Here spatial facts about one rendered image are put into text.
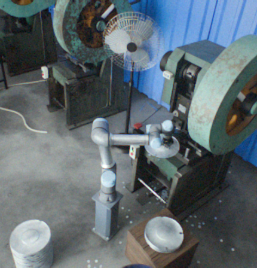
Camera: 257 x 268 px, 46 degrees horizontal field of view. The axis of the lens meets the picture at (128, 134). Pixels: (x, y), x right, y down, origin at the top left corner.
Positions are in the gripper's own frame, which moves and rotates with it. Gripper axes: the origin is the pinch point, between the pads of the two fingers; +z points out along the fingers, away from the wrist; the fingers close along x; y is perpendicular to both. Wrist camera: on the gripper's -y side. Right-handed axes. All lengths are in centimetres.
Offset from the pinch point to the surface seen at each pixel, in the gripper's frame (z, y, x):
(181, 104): -19.6, -28.4, 0.7
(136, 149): 19.4, 3.5, -27.5
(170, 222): 24, 51, 21
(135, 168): 46, 10, -27
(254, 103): -52, -22, 50
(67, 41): -17, -66, -128
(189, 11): 10, -181, -38
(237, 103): -49, -20, 40
